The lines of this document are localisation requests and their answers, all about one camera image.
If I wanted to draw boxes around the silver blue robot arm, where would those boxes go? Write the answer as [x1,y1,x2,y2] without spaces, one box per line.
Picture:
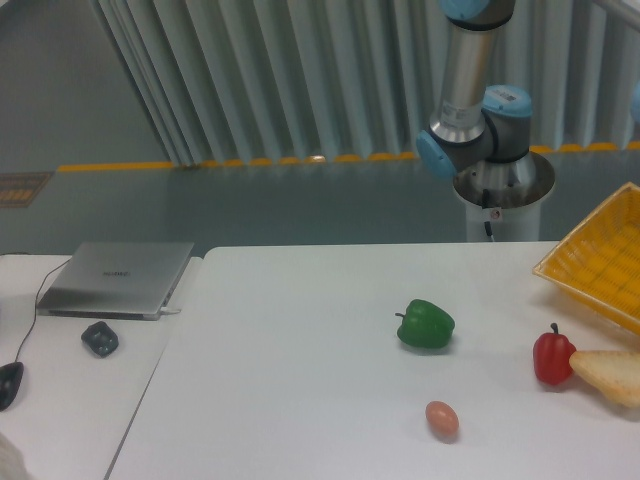
[416,1,639,178]

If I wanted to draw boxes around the green bell pepper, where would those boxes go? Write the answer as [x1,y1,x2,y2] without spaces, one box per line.
[395,299,455,349]

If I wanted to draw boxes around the red bell pepper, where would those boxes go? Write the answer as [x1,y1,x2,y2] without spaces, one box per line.
[532,323,577,386]

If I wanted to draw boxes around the silver closed laptop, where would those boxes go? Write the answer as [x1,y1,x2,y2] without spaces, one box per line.
[37,242,193,321]

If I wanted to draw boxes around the brown egg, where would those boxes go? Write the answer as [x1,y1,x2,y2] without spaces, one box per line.
[425,400,460,442]

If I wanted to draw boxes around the small black plastic holder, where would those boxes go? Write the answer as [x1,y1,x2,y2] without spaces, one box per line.
[81,321,119,358]

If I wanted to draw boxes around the yellow plastic basket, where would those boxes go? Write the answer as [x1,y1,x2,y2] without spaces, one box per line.
[533,182,639,334]

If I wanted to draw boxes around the toast bread slice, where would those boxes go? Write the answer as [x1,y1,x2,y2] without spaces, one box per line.
[569,350,639,408]

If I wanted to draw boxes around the black computer mouse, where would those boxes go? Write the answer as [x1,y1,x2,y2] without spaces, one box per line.
[0,361,24,411]

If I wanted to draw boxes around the white cloth corner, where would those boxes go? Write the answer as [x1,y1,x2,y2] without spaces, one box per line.
[0,435,33,480]

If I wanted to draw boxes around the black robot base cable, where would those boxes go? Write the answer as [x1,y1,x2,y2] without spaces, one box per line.
[481,187,497,244]

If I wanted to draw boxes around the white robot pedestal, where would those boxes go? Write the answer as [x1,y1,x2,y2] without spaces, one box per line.
[453,152,556,242]

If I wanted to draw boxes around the black mouse cable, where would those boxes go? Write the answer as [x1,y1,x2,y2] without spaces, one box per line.
[0,251,74,365]

